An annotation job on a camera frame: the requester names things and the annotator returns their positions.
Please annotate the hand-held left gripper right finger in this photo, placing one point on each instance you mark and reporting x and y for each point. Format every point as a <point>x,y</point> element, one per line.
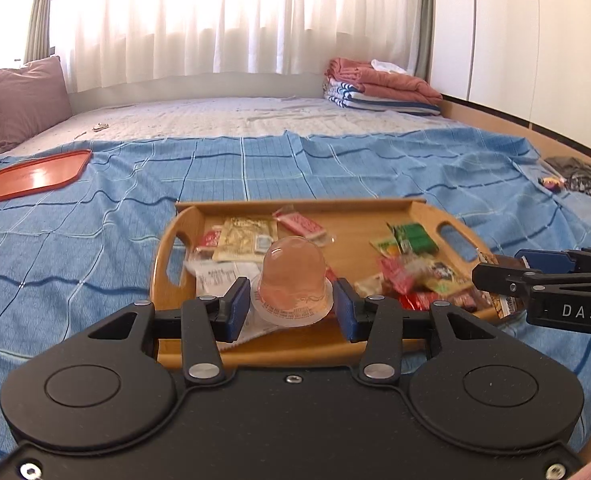
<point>346,312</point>

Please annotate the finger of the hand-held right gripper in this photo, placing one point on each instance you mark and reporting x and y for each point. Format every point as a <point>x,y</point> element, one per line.
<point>545,260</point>
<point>500,277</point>

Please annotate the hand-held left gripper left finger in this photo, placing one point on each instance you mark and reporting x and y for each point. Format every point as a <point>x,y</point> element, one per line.
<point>238,310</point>

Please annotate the brown snack bar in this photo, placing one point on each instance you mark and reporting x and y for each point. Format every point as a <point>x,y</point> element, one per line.
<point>508,307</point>

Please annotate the cream nut-print snack packet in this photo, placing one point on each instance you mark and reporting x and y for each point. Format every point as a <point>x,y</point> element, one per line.
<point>215,280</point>

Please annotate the green orange snack packet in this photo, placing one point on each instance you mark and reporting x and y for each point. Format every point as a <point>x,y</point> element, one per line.
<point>445,275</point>

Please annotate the pink jelly cup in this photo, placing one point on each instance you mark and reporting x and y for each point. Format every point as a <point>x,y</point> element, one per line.
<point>293,280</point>

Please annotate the gold snack packet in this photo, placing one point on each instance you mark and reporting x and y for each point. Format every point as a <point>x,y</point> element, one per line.
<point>243,237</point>

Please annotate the brown red chocolate bar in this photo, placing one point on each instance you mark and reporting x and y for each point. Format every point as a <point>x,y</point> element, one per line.
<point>425,301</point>

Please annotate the wooden tray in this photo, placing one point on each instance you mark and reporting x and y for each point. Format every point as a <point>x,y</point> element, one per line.
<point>355,220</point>

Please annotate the red square snack packet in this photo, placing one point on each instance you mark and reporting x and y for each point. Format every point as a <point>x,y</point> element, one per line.
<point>300,222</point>

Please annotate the small pink toy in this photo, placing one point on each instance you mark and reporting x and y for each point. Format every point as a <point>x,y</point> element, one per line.
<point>550,183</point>

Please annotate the dark floral clothing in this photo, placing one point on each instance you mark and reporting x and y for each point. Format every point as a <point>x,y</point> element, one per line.
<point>590,180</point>

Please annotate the blue checked bedsheet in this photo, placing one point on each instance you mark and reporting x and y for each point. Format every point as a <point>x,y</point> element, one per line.
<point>100,270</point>

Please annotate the blue striped folded towel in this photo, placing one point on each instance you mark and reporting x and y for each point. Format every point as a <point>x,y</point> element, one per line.
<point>365,102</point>

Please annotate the folded blankets stack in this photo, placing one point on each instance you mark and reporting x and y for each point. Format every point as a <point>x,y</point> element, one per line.
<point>395,85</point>

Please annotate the white wardrobe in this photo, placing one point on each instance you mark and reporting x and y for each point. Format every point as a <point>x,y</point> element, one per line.
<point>525,35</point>

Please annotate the white cloth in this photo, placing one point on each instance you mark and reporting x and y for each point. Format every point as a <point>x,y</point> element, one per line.
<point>388,65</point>

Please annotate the red plastic tray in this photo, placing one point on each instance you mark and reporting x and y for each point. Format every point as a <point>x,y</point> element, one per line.
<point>30,177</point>

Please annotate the grey-green curtain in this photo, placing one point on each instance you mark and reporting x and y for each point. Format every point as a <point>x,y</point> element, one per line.
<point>424,15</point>
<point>37,15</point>

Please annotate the white sheer curtain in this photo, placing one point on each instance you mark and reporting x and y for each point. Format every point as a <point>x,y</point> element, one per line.
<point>225,15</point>

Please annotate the purple pillow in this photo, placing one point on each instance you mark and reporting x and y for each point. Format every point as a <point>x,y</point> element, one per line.
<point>22,102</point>

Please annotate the wooden bed frame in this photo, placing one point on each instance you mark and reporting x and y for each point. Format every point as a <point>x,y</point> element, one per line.
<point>500,120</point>

